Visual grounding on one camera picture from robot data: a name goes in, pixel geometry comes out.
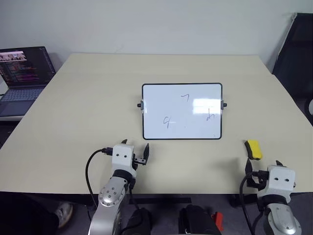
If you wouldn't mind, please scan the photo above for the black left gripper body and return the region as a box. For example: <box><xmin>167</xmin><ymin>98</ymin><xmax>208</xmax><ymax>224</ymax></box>
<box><xmin>132</xmin><ymin>152</ymin><xmax>148</xmax><ymax>167</ymax></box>

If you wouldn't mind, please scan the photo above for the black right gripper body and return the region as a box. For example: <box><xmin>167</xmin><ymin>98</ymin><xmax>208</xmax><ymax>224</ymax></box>
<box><xmin>246</xmin><ymin>169</ymin><xmax>269</xmax><ymax>189</ymax></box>

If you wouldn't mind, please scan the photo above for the yellow and black eraser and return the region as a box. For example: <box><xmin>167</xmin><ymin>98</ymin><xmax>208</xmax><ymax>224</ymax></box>
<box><xmin>243</xmin><ymin>139</ymin><xmax>263</xmax><ymax>161</ymax></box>

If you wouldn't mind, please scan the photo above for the small black-framed whiteboard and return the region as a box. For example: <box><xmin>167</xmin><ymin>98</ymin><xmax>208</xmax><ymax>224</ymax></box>
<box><xmin>136</xmin><ymin>82</ymin><xmax>228</xmax><ymax>141</ymax></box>

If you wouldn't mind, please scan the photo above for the dark rounded shape red part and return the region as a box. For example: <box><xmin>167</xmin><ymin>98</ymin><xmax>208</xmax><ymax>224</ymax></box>
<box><xmin>178</xmin><ymin>204</ymin><xmax>225</xmax><ymax>235</ymax></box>

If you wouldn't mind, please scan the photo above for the grey sneaker shoe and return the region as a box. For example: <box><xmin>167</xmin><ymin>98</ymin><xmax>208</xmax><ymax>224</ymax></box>
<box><xmin>54</xmin><ymin>202</ymin><xmax>74</xmax><ymax>229</ymax></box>

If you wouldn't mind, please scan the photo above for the black office chair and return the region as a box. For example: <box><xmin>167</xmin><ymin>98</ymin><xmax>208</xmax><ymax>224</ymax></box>
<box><xmin>271</xmin><ymin>12</ymin><xmax>313</xmax><ymax>118</ymax></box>

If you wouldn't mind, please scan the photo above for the open grey laptop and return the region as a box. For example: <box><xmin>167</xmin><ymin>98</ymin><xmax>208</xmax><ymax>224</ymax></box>
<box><xmin>0</xmin><ymin>46</ymin><xmax>57</xmax><ymax>118</ymax></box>

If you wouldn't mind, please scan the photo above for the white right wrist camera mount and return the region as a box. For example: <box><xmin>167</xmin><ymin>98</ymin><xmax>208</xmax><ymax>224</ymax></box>
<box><xmin>267</xmin><ymin>164</ymin><xmax>296</xmax><ymax>194</ymax></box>

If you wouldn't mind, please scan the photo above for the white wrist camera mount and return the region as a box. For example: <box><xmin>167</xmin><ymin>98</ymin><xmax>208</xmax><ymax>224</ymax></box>
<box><xmin>112</xmin><ymin>144</ymin><xmax>135</xmax><ymax>171</ymax></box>
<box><xmin>267</xmin><ymin>164</ymin><xmax>296</xmax><ymax>194</ymax></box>

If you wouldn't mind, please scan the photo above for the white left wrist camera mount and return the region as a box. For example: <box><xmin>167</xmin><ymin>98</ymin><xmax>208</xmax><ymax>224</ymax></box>
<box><xmin>112</xmin><ymin>144</ymin><xmax>135</xmax><ymax>171</ymax></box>

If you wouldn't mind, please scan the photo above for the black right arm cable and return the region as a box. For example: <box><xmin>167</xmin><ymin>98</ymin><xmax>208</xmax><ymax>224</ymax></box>
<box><xmin>239</xmin><ymin>170</ymin><xmax>269</xmax><ymax>235</ymax></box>

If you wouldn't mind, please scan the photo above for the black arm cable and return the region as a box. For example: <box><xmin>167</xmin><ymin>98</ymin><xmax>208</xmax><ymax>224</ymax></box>
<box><xmin>85</xmin><ymin>147</ymin><xmax>113</xmax><ymax>209</ymax></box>
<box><xmin>239</xmin><ymin>170</ymin><xmax>269</xmax><ymax>235</ymax></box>

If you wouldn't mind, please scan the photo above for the black table frame bar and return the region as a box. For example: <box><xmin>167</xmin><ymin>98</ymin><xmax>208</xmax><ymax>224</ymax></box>
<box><xmin>129</xmin><ymin>196</ymin><xmax>192</xmax><ymax>206</ymax></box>

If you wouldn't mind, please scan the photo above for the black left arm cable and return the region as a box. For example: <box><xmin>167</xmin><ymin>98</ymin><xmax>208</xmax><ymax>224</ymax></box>
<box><xmin>85</xmin><ymin>147</ymin><xmax>113</xmax><ymax>209</ymax></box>

